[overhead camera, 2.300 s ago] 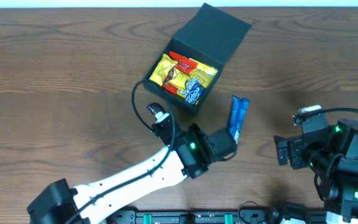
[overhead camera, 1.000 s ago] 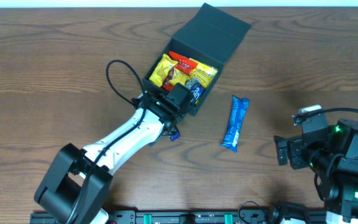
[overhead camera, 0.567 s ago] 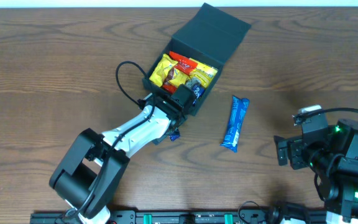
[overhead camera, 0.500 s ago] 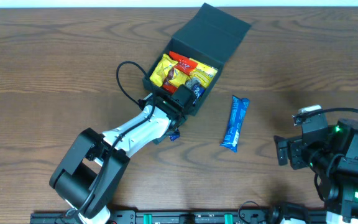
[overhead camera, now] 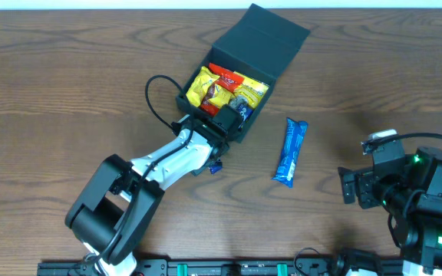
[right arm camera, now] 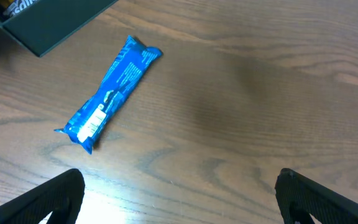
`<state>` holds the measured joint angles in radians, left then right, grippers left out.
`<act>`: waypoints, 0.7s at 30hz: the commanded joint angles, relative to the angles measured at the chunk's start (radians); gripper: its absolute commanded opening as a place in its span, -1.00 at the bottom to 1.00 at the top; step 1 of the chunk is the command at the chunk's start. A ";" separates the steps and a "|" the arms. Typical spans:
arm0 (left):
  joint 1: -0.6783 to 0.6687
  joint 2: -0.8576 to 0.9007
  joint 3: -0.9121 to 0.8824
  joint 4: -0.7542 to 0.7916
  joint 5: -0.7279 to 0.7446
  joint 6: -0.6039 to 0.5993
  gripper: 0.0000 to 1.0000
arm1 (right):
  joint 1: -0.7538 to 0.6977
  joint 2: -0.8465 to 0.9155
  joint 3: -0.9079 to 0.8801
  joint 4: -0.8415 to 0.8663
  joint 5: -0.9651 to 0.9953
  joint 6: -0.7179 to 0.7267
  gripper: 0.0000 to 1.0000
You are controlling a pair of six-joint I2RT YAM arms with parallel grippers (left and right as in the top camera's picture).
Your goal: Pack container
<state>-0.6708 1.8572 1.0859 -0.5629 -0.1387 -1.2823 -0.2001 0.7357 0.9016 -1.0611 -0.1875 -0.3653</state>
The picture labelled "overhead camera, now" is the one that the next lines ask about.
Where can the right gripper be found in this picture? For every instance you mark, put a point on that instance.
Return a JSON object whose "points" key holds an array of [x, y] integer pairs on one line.
{"points": [[364, 181]]}

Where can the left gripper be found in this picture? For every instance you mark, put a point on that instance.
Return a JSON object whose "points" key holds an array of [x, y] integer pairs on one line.
{"points": [[239, 125]]}

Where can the blue Eclipse mint box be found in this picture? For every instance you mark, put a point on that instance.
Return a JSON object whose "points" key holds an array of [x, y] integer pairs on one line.
{"points": [[245, 111]]}

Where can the yellow Hacks candy bag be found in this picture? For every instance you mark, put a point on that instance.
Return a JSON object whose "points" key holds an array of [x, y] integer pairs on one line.
{"points": [[253, 90]]}

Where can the red candy bag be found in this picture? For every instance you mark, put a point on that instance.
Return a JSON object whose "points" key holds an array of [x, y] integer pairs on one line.
{"points": [[227, 79]]}

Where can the yellow snack packet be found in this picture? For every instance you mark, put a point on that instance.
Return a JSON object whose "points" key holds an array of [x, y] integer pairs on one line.
{"points": [[201, 84], [220, 96]]}

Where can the dark green box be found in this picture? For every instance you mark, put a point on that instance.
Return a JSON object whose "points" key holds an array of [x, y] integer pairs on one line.
{"points": [[260, 46]]}

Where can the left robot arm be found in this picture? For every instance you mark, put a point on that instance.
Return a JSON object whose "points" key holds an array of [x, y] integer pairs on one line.
{"points": [[115, 208]]}

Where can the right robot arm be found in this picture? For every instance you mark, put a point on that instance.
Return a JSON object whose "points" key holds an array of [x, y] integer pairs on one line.
{"points": [[409, 188]]}

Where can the dark blue snack bar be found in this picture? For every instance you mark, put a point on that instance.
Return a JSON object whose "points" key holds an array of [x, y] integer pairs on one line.
{"points": [[216, 167]]}

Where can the blue snack bar wrapper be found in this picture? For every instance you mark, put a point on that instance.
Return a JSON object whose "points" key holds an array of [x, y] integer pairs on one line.
{"points": [[294, 137]]}

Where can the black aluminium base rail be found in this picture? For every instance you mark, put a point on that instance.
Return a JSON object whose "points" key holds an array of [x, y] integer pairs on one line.
{"points": [[307, 262]]}

